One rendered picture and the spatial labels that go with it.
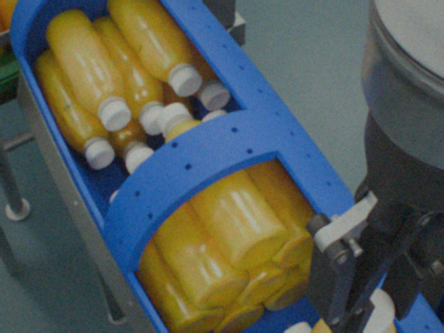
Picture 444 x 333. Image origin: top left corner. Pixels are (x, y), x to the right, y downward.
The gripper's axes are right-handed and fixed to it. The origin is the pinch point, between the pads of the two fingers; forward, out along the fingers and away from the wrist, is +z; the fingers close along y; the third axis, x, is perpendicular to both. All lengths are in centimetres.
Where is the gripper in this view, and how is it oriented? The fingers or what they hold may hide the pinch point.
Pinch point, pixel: (375, 300)
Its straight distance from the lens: 52.8
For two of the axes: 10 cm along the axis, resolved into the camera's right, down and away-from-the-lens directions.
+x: -4.8, -7.2, 5.0
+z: -0.1, 5.7, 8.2
